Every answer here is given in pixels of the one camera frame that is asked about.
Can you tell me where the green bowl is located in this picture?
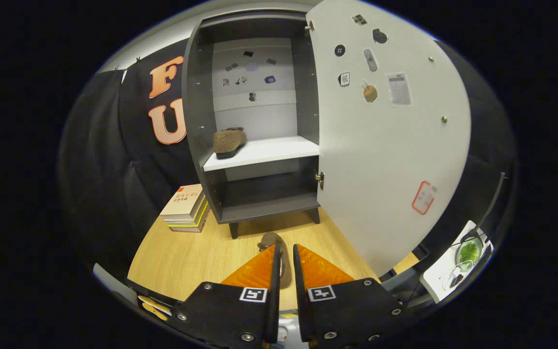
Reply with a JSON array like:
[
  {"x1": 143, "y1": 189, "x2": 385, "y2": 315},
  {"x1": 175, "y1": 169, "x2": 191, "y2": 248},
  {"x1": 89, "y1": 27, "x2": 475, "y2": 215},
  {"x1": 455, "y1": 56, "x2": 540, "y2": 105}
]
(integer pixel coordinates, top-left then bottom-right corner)
[{"x1": 456, "y1": 237, "x2": 484, "y2": 272}]

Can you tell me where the yellow edged book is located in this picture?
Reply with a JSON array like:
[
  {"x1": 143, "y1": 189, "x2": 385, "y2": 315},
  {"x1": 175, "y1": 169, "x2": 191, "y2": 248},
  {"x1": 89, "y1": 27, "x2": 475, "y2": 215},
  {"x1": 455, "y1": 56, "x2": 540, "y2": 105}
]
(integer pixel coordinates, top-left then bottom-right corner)
[{"x1": 167, "y1": 199, "x2": 209, "y2": 228}]

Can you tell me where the clear glass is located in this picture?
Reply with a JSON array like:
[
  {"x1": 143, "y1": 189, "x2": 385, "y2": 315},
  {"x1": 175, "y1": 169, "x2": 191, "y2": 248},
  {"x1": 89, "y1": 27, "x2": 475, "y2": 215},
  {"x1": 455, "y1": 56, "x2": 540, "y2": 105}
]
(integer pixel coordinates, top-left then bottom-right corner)
[{"x1": 441, "y1": 261, "x2": 468, "y2": 291}]

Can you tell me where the grey panel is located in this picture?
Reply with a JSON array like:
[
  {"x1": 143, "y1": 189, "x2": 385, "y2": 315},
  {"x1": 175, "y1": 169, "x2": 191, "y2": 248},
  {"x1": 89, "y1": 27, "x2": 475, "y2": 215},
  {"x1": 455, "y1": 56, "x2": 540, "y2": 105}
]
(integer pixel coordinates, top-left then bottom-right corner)
[{"x1": 93, "y1": 263, "x2": 139, "y2": 307}]

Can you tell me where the brown fuzzy shoe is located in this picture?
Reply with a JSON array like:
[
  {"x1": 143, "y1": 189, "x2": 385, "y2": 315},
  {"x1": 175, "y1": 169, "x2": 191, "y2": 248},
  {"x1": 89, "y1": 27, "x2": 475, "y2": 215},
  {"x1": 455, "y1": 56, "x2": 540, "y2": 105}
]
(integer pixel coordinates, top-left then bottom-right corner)
[
  {"x1": 213, "y1": 127, "x2": 247, "y2": 159},
  {"x1": 258, "y1": 232, "x2": 293, "y2": 290}
]

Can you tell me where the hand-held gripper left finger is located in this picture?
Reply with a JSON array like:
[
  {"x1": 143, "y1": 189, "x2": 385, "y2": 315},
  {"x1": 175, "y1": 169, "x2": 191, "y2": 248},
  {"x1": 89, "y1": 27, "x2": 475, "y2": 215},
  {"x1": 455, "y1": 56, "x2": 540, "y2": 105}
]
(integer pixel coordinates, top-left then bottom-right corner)
[{"x1": 168, "y1": 243, "x2": 281, "y2": 349}]

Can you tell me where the beige cover book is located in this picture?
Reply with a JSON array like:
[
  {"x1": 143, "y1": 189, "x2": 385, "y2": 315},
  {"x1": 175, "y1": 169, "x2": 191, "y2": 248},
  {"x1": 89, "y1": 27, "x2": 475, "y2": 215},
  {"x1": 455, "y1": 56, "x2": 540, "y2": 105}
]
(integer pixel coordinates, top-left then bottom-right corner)
[{"x1": 160, "y1": 183, "x2": 205, "y2": 222}]

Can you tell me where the grey shoe cabinet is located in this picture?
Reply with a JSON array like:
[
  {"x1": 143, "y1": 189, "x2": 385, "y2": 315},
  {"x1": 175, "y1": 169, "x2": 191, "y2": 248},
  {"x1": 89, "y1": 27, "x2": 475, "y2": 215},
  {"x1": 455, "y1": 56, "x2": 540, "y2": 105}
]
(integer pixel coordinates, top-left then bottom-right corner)
[{"x1": 182, "y1": 12, "x2": 322, "y2": 239}]

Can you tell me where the white side table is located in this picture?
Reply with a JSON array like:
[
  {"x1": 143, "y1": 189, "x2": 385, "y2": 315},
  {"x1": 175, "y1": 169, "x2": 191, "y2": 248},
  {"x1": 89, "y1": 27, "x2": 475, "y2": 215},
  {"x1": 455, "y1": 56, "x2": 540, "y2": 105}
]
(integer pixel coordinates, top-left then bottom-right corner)
[{"x1": 419, "y1": 221, "x2": 494, "y2": 304}]

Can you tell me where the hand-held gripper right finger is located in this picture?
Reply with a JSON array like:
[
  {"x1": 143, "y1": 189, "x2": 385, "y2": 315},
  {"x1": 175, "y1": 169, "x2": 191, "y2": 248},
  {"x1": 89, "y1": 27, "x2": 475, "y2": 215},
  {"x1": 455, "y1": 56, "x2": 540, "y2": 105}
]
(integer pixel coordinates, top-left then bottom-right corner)
[{"x1": 292, "y1": 243, "x2": 406, "y2": 349}]

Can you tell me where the red edged book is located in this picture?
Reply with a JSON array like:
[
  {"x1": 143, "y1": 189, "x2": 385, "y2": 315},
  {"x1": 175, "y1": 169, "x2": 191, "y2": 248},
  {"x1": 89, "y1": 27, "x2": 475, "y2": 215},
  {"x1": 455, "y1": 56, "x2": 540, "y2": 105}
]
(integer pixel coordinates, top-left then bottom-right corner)
[{"x1": 169, "y1": 213, "x2": 211, "y2": 234}]

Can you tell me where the white shoe cabinet door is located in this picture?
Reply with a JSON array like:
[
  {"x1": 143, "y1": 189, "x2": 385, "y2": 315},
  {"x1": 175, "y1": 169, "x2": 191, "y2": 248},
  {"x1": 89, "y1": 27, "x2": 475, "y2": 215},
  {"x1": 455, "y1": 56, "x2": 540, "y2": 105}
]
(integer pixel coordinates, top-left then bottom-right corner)
[{"x1": 305, "y1": 0, "x2": 472, "y2": 278}]

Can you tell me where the dark metal stand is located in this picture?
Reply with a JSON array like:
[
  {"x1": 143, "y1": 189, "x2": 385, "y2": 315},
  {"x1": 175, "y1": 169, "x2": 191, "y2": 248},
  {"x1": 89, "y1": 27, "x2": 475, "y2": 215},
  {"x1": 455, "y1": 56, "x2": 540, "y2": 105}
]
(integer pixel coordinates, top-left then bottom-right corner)
[{"x1": 473, "y1": 172, "x2": 507, "y2": 243}]

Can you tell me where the black backdrop cloth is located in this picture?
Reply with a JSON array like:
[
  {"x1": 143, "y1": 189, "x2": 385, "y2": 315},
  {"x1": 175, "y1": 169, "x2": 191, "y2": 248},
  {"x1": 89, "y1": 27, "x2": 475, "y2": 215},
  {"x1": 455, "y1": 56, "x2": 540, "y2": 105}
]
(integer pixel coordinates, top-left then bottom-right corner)
[{"x1": 58, "y1": 39, "x2": 517, "y2": 272}]

